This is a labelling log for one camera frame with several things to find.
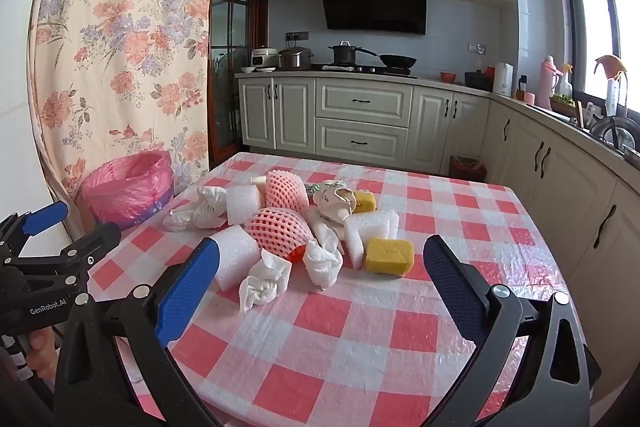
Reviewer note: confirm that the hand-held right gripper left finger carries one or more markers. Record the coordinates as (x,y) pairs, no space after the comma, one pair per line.
(192,287)

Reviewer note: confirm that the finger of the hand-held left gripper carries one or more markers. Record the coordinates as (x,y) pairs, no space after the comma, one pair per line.
(97,244)
(45,218)

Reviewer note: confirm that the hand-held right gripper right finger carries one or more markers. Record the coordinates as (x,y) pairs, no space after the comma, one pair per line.
(452,292)

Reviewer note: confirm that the pink bag lined bin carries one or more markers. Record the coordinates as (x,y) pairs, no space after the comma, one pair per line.
(127,187)

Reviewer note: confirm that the yellow sponge with hole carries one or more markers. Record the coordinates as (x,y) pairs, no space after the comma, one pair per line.
(366,201)

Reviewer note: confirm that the white plastic bag bundle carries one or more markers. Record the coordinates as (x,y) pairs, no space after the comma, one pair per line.
(322,264)

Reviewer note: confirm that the person's left hand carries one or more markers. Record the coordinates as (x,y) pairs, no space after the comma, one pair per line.
(39,349)

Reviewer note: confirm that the white foam block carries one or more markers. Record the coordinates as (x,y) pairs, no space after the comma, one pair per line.
(370,227)
(242,205)
(235,257)

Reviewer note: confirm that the crumpled white tissue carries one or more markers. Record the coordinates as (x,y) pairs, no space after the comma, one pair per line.
(205,209)
(262,284)

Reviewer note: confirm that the pink foam fruit net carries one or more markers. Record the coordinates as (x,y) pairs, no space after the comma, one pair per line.
(277,229)
(286,189)

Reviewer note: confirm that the red white checked tablecloth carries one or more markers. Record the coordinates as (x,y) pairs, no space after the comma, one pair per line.
(350,332)

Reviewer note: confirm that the orange plastic scrap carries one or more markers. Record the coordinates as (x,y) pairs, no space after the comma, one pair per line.
(298,253)

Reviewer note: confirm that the wooden box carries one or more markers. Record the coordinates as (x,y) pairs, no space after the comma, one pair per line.
(467,169)

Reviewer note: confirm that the beige paper cup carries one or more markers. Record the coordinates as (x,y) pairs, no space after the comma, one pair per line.
(257,180)

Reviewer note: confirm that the white base cabinets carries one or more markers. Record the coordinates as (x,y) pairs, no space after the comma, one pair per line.
(257,112)

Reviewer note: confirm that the white cabinet drawer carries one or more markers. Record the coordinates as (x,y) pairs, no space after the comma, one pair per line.
(340,142)
(340,99)

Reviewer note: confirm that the floral curtain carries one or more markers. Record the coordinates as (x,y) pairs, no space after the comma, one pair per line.
(125,32)

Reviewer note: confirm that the pink cup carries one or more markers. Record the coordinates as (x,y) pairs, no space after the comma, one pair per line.
(529,97)

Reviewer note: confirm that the black pot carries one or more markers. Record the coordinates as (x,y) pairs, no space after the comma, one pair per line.
(477,80)

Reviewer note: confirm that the red bowl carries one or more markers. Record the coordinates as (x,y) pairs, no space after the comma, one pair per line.
(448,77)

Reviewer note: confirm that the white kettle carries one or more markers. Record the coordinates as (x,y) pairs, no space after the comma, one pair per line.
(502,79)

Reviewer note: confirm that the basin of green vegetables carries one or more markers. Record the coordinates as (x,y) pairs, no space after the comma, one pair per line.
(562,103)

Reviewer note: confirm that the dark bottle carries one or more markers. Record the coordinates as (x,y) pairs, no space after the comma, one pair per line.
(522,83)

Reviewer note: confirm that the dark round wok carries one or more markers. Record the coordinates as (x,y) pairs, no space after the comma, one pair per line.
(617,132)

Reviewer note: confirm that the pink thermos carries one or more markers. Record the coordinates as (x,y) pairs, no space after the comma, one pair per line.
(546,82)

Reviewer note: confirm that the black gas stove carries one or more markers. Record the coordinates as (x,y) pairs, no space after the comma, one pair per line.
(370,70)

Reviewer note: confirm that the spray bottle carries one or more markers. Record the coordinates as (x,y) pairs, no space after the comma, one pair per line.
(565,83)

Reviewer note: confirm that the black frying pan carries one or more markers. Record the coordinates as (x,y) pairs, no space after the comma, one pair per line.
(397,61)

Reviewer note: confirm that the white rice cooker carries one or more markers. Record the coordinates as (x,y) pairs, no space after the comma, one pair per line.
(264,58)

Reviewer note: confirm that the brown glass door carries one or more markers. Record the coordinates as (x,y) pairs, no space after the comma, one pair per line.
(227,32)

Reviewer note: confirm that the steel pressure cooker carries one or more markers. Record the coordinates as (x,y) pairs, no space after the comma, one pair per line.
(295,58)

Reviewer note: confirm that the white bottle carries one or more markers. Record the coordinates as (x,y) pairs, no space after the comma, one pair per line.
(612,97)

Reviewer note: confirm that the black saucepan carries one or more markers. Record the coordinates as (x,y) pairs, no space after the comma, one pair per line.
(343,54)

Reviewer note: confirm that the pink draped cloth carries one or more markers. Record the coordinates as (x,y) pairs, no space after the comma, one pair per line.
(611,66)

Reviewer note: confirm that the black range hood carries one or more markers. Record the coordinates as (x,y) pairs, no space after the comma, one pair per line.
(375,2)

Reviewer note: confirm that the window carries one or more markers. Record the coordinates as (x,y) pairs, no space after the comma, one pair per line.
(592,22)

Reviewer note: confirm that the wall socket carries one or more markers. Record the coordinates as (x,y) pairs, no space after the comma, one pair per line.
(297,36)
(477,48)

